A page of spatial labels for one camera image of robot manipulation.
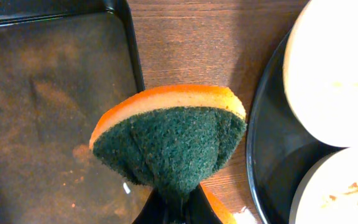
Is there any black round tray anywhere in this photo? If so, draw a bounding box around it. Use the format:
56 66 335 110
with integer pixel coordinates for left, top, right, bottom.
246 29 358 224

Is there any grey plate bottom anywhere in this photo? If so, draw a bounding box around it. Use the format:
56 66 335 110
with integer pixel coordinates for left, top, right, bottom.
288 146 358 224

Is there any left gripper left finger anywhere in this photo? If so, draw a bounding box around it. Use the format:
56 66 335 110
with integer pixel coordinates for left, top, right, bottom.
132 189 169 224

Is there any black rectangular tray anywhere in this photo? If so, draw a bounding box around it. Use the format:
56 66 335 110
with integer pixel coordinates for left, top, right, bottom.
0 0 149 223

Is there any orange green scrub sponge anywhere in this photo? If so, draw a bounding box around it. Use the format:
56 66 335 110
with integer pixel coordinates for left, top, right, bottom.
89 85 246 223

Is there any cream plate top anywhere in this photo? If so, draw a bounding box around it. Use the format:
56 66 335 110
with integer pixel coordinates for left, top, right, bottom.
283 0 358 147

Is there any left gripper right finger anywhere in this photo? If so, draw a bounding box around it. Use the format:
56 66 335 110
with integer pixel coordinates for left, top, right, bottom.
185 184 223 224

